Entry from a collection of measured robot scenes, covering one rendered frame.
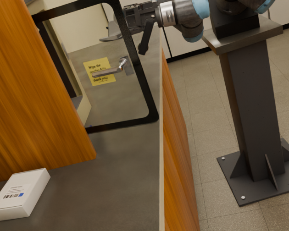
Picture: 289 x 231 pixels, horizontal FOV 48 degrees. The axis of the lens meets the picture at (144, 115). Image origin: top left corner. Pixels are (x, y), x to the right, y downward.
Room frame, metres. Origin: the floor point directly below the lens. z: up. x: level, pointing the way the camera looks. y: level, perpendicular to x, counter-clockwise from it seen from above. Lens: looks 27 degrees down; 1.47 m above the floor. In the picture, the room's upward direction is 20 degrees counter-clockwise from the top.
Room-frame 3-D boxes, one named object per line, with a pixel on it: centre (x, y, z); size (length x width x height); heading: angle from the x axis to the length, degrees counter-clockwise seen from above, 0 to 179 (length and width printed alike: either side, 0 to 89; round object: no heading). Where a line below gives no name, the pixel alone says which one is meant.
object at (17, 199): (0.81, 0.42, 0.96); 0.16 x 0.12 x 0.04; 163
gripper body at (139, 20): (1.08, -0.10, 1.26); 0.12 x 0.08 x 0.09; 78
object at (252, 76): (1.58, -0.59, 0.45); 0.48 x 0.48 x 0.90; 85
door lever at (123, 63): (0.87, 0.05, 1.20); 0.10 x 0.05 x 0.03; 69
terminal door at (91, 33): (0.92, 0.10, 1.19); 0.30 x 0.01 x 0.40; 69
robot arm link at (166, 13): (1.06, -0.18, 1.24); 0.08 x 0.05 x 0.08; 168
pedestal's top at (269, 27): (1.58, -0.59, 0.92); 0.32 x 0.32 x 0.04; 85
